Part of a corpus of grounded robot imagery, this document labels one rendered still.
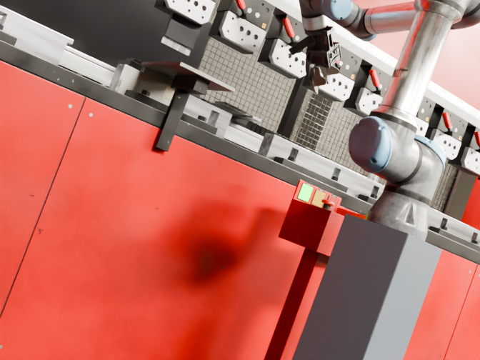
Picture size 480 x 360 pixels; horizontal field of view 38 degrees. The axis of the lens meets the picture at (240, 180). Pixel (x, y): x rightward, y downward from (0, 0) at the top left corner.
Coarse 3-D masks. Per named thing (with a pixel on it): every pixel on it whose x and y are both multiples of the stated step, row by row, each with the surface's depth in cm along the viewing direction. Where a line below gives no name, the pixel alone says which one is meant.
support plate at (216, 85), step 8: (144, 64) 201; (152, 64) 196; (160, 64) 191; (168, 64) 187; (176, 64) 182; (184, 64) 181; (160, 72) 204; (168, 72) 199; (176, 72) 193; (184, 72) 189; (192, 72) 184; (200, 72) 184; (208, 80) 187; (216, 80) 187; (208, 88) 200; (216, 88) 194; (224, 88) 190; (232, 88) 190
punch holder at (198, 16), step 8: (160, 0) 206; (168, 0) 201; (176, 0) 203; (184, 0) 204; (192, 0) 205; (200, 0) 206; (208, 0) 208; (160, 8) 207; (168, 8) 204; (176, 8) 203; (184, 8) 204; (192, 8) 206; (200, 8) 207; (208, 8) 208; (184, 16) 207; (192, 16) 206; (200, 16) 207; (208, 16) 209; (200, 24) 210
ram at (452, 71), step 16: (272, 0) 220; (352, 0) 236; (368, 0) 239; (384, 0) 243; (400, 0) 246; (400, 32) 248; (464, 32) 265; (352, 48) 239; (384, 48) 246; (400, 48) 250; (448, 48) 262; (464, 48) 266; (368, 64) 246; (384, 64) 247; (448, 64) 263; (464, 64) 267; (432, 80) 260; (448, 80) 264; (464, 80) 269; (432, 96) 261; (464, 96) 270; (464, 112) 271
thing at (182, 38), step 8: (176, 16) 207; (168, 24) 207; (176, 24) 208; (184, 24) 209; (192, 24) 210; (168, 32) 206; (176, 32) 208; (184, 32) 209; (192, 32) 210; (168, 40) 208; (176, 40) 208; (184, 40) 210; (192, 40) 211; (176, 48) 210; (184, 48) 211; (192, 48) 211
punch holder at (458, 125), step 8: (432, 112) 269; (440, 112) 266; (448, 112) 266; (432, 120) 268; (440, 120) 265; (456, 120) 269; (464, 120) 272; (432, 128) 267; (440, 128) 265; (456, 128) 270; (464, 128) 272; (424, 136) 269; (432, 136) 265; (440, 136) 266; (448, 136) 268; (456, 136) 271; (440, 144) 266; (448, 144) 268; (456, 144) 271; (448, 152) 269; (456, 152) 272
